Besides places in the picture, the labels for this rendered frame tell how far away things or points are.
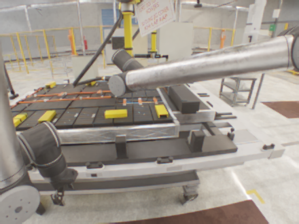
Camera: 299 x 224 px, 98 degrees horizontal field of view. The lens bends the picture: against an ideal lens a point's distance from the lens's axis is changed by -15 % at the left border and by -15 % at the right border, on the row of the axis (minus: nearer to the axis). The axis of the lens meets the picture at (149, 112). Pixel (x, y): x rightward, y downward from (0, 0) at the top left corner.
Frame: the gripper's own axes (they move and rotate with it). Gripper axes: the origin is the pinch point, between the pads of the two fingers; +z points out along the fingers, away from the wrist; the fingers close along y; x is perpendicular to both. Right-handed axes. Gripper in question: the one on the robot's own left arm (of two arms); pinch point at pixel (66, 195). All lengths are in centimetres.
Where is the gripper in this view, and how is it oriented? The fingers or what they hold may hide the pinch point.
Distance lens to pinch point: 86.5
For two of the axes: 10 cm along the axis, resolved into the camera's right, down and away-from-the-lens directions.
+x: 10.0, 0.1, -0.3
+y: -0.3, 4.5, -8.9
